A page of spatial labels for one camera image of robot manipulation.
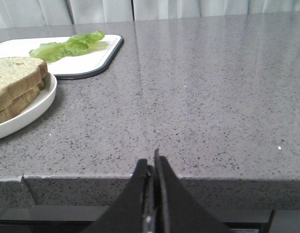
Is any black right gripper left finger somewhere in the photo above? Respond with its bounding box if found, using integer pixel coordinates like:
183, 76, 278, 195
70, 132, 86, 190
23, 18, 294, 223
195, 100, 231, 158
83, 159, 155, 233

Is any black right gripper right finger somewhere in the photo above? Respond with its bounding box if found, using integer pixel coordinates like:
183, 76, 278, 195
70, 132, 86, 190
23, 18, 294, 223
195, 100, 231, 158
154, 149, 231, 233

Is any green lettuce leaf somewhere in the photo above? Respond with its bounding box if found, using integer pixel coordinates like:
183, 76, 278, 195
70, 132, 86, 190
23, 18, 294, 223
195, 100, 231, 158
29, 31, 105, 62

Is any bread slice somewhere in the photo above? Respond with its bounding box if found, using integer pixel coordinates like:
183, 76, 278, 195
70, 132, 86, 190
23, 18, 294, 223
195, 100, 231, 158
0, 79, 45, 124
0, 57, 48, 112

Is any white round plate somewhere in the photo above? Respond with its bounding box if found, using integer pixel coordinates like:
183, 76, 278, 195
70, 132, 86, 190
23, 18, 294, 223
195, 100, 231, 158
0, 74, 57, 139

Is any white cutting board grey rim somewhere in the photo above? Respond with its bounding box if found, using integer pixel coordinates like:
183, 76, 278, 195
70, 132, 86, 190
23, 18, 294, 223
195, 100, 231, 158
0, 34, 124, 80

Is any white curtain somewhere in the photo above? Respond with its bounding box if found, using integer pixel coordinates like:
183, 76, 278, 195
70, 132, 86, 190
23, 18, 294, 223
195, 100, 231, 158
0, 0, 300, 29

